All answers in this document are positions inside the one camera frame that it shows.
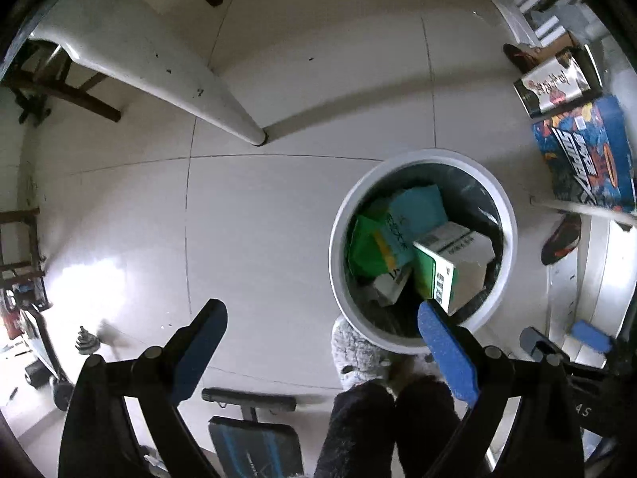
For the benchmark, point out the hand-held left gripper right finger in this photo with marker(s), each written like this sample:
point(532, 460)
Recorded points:
point(448, 353)

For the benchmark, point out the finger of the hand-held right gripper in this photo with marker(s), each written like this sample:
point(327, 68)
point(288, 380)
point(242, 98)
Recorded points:
point(592, 337)
point(542, 347)

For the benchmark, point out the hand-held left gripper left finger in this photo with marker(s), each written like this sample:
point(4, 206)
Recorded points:
point(199, 353)

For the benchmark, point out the green and white box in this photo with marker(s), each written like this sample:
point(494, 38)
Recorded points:
point(448, 269)

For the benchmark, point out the green and blue packet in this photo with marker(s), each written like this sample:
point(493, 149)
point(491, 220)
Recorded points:
point(398, 229)

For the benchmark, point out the white round trash can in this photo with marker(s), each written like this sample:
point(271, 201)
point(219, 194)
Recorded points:
point(348, 199)

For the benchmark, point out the grey fuzzy slipper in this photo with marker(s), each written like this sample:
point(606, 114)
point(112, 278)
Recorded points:
point(415, 371)
point(358, 353)

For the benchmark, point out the black weight bench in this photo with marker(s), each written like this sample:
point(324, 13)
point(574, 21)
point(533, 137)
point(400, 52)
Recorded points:
point(254, 438)

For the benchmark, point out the black red shoe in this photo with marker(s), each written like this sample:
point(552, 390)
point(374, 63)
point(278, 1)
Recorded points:
point(562, 239)

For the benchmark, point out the blue printed box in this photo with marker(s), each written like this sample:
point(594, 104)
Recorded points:
point(587, 154)

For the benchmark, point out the brown wooden shelf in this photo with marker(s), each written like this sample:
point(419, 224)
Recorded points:
point(20, 239)

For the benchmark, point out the white dining table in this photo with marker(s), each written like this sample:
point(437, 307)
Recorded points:
point(139, 55)

